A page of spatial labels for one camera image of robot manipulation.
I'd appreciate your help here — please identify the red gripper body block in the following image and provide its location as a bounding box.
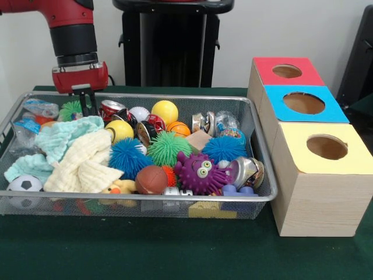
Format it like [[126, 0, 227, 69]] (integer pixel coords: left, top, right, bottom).
[[51, 61, 109, 95]]

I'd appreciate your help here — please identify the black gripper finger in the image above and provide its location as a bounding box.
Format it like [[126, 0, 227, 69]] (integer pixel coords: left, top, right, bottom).
[[79, 92, 89, 118], [87, 90, 100, 117]]

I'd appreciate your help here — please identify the crushed red soda can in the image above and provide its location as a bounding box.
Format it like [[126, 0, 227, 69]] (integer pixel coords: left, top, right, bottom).
[[99, 99, 129, 120]]

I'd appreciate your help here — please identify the shallow mesh bin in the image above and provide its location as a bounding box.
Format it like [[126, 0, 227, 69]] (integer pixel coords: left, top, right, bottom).
[[0, 90, 279, 220]]

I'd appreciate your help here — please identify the wooden box with three holes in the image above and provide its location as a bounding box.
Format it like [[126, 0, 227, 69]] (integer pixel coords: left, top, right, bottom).
[[247, 57, 373, 237]]

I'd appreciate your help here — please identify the mint green cloth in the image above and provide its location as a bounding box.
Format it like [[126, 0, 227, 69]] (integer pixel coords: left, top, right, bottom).
[[4, 115, 105, 183]]

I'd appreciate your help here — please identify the yellow smiley ball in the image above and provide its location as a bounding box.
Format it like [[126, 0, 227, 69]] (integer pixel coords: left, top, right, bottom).
[[104, 120, 135, 144]]

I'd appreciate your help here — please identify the cream waffle cloth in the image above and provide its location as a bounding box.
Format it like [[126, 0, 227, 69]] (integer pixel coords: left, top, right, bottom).
[[43, 129, 125, 194]]

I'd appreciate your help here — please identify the blue spiky rubber ball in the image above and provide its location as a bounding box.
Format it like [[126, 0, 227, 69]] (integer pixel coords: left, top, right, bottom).
[[201, 135, 248, 165], [109, 137, 154, 181]]

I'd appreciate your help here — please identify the plain yellow ball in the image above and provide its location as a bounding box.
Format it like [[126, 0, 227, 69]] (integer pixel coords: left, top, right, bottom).
[[151, 100, 179, 125]]

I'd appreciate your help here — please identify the green spiky rubber ball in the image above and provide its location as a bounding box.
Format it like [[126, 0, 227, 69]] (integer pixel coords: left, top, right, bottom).
[[147, 131, 193, 169]]

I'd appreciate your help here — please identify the brown toy football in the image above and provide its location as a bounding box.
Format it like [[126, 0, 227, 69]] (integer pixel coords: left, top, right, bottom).
[[134, 165, 169, 195]]

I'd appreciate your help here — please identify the black and white soccer ball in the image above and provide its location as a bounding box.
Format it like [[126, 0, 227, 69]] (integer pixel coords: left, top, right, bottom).
[[6, 174, 44, 209]]

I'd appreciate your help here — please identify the purple spiky monster toy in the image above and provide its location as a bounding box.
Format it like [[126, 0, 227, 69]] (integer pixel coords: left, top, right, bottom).
[[174, 151, 234, 196]]

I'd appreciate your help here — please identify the dark green table cloth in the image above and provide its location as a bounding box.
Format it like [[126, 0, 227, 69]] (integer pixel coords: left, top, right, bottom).
[[0, 85, 373, 280]]

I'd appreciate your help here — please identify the black stand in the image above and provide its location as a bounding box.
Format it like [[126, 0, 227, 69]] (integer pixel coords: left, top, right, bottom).
[[336, 4, 373, 110]]

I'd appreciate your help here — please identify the dark green side-table cloth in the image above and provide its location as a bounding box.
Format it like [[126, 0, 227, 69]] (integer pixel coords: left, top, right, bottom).
[[349, 96, 373, 123]]

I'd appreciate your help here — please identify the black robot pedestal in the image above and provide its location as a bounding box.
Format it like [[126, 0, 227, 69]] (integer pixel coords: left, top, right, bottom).
[[112, 0, 235, 88]]

